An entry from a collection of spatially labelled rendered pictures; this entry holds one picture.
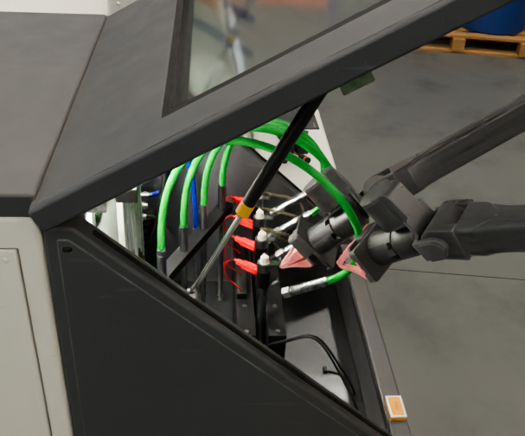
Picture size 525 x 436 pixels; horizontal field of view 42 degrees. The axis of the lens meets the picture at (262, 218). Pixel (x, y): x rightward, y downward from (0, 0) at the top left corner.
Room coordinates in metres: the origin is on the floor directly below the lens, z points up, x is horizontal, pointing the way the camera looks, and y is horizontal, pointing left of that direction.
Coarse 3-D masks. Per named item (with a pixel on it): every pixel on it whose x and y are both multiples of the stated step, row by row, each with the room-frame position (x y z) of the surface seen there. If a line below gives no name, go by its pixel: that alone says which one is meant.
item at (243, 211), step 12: (324, 96) 0.74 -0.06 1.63; (300, 108) 0.75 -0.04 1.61; (312, 108) 0.74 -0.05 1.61; (300, 120) 0.74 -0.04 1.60; (288, 132) 0.74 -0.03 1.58; (300, 132) 0.74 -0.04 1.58; (288, 144) 0.74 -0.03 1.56; (276, 156) 0.74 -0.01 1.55; (264, 168) 0.75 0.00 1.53; (276, 168) 0.74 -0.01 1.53; (264, 180) 0.74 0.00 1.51; (252, 192) 0.74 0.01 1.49; (240, 204) 0.75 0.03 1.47; (252, 204) 0.74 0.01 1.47; (240, 216) 0.74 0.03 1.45; (216, 252) 0.75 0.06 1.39; (204, 276) 0.75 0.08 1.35; (192, 288) 0.75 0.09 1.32
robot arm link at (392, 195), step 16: (368, 192) 0.90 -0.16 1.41; (384, 192) 0.86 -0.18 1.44; (400, 192) 0.86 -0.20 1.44; (368, 208) 0.86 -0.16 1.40; (384, 208) 0.85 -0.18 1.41; (400, 208) 0.84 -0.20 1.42; (416, 208) 0.85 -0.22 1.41; (384, 224) 0.85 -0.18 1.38; (400, 224) 0.84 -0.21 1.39; (416, 224) 0.83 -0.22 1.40; (416, 240) 0.82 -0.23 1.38; (432, 240) 0.79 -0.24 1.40; (432, 256) 0.79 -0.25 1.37
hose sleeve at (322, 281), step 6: (324, 276) 0.96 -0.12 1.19; (306, 282) 0.97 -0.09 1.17; (312, 282) 0.96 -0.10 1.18; (318, 282) 0.95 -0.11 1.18; (324, 282) 0.95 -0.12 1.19; (294, 288) 0.97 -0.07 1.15; (300, 288) 0.96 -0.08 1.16; (306, 288) 0.96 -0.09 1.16; (312, 288) 0.95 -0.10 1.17; (318, 288) 0.95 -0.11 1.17; (294, 294) 0.96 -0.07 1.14
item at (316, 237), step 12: (300, 216) 1.09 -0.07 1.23; (300, 228) 1.06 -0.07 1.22; (312, 228) 1.06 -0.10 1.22; (324, 228) 1.04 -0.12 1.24; (300, 240) 1.03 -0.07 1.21; (312, 240) 1.04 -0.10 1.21; (324, 240) 1.03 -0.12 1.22; (336, 240) 1.03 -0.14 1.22; (312, 252) 1.03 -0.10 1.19; (324, 252) 1.04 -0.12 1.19; (324, 264) 1.03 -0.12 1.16
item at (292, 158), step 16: (224, 144) 1.01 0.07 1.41; (240, 144) 1.00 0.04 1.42; (256, 144) 0.99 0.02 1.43; (272, 144) 0.99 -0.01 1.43; (288, 160) 0.98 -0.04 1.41; (176, 176) 1.04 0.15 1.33; (320, 176) 0.96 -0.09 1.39; (336, 192) 0.95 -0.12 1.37; (160, 208) 1.05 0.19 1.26; (352, 208) 0.95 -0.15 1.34; (160, 224) 1.05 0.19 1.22; (352, 224) 0.94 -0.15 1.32; (160, 240) 1.05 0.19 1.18
